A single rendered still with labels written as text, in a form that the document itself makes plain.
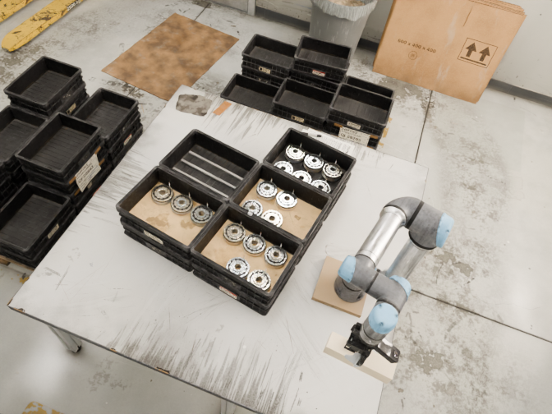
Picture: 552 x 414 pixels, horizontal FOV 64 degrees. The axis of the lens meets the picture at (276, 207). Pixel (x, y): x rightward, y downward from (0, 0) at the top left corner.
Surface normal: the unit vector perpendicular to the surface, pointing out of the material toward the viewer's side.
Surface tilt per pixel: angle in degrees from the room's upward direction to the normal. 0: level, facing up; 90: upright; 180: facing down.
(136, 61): 0
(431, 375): 0
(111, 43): 0
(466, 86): 73
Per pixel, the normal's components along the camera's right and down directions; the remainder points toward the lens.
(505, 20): -0.32, 0.64
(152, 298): 0.11, -0.58
